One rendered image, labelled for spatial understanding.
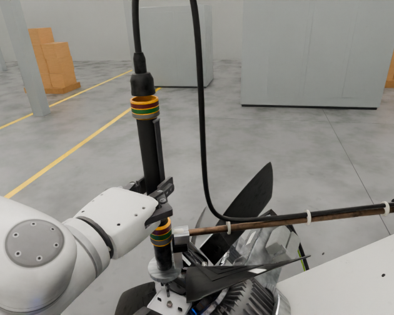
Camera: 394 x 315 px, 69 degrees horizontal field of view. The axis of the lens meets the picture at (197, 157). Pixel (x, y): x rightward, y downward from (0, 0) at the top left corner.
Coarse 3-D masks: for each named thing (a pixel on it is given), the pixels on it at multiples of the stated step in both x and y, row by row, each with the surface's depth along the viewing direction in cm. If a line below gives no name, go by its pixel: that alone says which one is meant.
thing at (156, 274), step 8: (184, 232) 56; (176, 240) 56; (184, 240) 56; (176, 248) 56; (184, 248) 56; (176, 256) 58; (152, 264) 61; (176, 264) 59; (152, 272) 59; (160, 272) 59; (168, 272) 59; (176, 272) 58; (160, 280) 58; (168, 280) 58
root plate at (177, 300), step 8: (160, 296) 68; (176, 296) 68; (152, 304) 66; (160, 304) 66; (176, 304) 66; (184, 304) 66; (160, 312) 64; (168, 312) 64; (176, 312) 64; (184, 312) 64
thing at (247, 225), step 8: (392, 208) 61; (312, 216) 59; (320, 216) 59; (328, 216) 59; (336, 216) 59; (344, 216) 60; (352, 216) 60; (360, 216) 60; (232, 224) 58; (240, 224) 58; (248, 224) 58; (256, 224) 58; (264, 224) 58; (272, 224) 58; (280, 224) 58; (288, 224) 59; (192, 232) 57; (200, 232) 57; (208, 232) 57; (216, 232) 57
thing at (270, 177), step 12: (264, 168) 73; (252, 180) 73; (264, 180) 79; (240, 192) 74; (252, 192) 78; (264, 192) 84; (240, 204) 77; (252, 204) 81; (264, 204) 87; (228, 216) 76; (240, 216) 79; (252, 216) 84; (228, 240) 79
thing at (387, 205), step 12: (132, 0) 38; (192, 0) 39; (132, 12) 39; (192, 12) 40; (204, 108) 46; (204, 120) 47; (204, 132) 48; (204, 144) 49; (204, 156) 50; (204, 168) 51; (204, 180) 52; (372, 204) 60; (384, 204) 60; (216, 216) 56; (264, 216) 58; (276, 216) 58; (288, 216) 58; (300, 216) 58; (228, 228) 57
